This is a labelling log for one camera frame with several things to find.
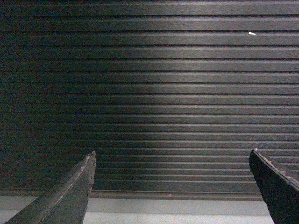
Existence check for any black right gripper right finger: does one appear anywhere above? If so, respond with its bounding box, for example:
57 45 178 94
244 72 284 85
249 149 299 224

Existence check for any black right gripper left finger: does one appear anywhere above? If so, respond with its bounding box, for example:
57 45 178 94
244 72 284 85
6 151 96 224

